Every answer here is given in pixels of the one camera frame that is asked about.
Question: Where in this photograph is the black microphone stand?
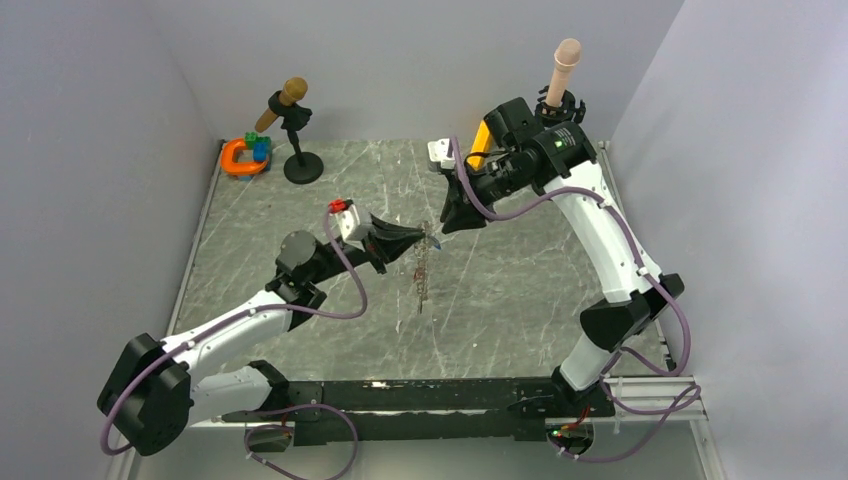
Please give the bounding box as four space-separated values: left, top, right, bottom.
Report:
534 90 587 127
283 130 324 185

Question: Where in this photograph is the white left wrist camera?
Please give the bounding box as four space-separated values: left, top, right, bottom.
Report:
328 199 373 243

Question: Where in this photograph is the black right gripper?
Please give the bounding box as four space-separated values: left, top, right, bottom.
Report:
439 150 534 234

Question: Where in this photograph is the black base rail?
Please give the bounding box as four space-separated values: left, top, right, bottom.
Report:
218 374 617 446

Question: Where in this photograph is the black right microphone stand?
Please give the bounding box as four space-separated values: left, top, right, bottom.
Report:
534 90 587 127

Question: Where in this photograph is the black left microphone stand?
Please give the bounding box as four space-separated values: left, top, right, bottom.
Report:
283 130 324 185

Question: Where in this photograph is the colourful toy block stack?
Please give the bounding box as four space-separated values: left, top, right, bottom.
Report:
244 132 273 163

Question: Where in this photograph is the metal disc with keyrings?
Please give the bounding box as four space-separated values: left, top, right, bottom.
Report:
413 221 438 314

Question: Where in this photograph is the yellow toy block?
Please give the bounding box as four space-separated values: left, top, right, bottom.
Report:
470 120 493 153

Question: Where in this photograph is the orange toy ring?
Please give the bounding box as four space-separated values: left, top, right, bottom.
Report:
220 137 272 179

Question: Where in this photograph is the beige microphone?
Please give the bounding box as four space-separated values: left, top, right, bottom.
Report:
545 38 582 108

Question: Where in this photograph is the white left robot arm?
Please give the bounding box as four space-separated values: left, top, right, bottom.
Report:
97 207 428 456

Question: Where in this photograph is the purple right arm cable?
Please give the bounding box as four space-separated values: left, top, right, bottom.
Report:
449 135 702 464

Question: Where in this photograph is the brown microphone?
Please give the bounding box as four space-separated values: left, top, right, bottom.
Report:
254 77 312 133

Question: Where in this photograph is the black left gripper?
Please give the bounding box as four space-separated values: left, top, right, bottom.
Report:
308 211 425 285

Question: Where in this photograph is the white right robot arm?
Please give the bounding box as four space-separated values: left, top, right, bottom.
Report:
427 98 684 416

